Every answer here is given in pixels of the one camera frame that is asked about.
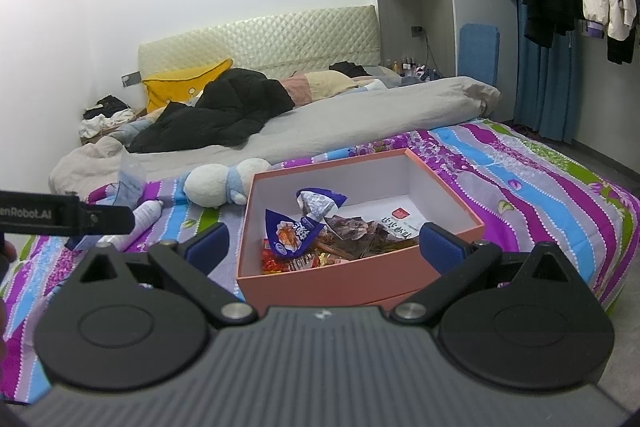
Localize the dark snack packet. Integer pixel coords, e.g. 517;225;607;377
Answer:
324;214;383;253

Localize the pile of clothes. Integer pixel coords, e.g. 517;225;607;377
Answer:
80;95;146;140

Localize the blue purple snack packet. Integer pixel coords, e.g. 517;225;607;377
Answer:
264;188;348;260

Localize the beige pink pillow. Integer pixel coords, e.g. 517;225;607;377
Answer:
280;71;371;104

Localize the purple white snack bag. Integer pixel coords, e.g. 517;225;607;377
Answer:
95;199;164;252

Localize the green brown snack packet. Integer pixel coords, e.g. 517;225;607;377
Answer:
350;234;421;260

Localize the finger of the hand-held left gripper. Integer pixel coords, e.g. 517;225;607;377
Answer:
65;202;137;252

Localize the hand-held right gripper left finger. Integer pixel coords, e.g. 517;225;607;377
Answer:
62;222;258;329

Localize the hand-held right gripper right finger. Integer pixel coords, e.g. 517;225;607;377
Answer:
389;222;587;325

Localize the pink cardboard box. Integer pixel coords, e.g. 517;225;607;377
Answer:
235;148;486;308

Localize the row of small bottles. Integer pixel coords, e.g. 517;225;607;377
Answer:
392;56;426;75

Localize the light blue plastic bag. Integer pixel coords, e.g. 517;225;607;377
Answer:
105;151;147;210

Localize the blue wall pad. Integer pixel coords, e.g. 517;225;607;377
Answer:
459;23;501;88

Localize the small black garment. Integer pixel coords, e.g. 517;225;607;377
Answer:
328;61;373;78

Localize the cream quilted headboard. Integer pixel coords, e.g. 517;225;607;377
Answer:
137;4;377;80

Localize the blue curtain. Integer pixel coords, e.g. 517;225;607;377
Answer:
514;0;583;145

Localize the silver snack packet red label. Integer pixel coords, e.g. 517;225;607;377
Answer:
377;206;428;240

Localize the white and blue plush toy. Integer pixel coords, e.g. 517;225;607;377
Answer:
182;157;273;208

